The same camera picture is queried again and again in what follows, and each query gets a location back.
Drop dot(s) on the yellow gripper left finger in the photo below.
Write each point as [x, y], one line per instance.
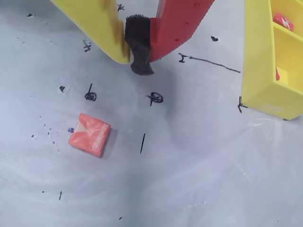
[94, 21]

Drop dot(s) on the white plastic table cover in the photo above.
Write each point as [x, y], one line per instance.
[189, 165]

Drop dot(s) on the red candy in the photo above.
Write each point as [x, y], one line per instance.
[282, 21]

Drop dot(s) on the orange candy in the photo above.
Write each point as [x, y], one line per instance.
[88, 136]
[277, 73]

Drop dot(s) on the yellow three-compartment box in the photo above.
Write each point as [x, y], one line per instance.
[258, 71]

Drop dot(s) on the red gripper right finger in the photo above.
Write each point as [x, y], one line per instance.
[180, 23]

